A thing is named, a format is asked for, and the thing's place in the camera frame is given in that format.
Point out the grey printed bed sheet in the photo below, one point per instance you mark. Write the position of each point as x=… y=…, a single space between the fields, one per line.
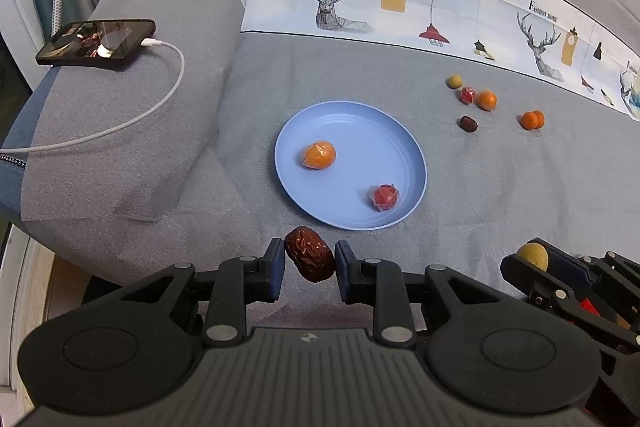
x=325 y=67

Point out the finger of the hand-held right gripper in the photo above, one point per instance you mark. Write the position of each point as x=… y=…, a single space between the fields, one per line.
x=520 y=279
x=570 y=268

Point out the red candy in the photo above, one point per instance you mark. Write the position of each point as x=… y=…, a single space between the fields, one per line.
x=468 y=95
x=384 y=197

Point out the blue plastic plate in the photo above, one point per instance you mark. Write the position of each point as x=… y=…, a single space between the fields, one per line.
x=350 y=147

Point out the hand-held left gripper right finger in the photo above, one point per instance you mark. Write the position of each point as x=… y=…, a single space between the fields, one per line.
x=345 y=272

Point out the plastic-wrapped orange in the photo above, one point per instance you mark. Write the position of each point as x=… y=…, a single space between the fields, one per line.
x=318 y=156

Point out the grey pillow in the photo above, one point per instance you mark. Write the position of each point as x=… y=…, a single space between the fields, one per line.
x=125 y=132

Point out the black smartphone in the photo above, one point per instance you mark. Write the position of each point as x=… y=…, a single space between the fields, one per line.
x=95 y=38

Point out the small orange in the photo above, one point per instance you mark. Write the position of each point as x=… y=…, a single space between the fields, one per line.
x=540 y=119
x=527 y=121
x=486 y=100

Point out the small yellow-green fruit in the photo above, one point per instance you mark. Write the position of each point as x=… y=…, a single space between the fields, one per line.
x=454 y=81
x=532 y=255

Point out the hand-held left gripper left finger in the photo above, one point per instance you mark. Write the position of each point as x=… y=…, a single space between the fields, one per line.
x=274 y=269

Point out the wrinkled red date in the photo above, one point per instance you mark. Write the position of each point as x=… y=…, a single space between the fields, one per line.
x=310 y=257
x=468 y=124

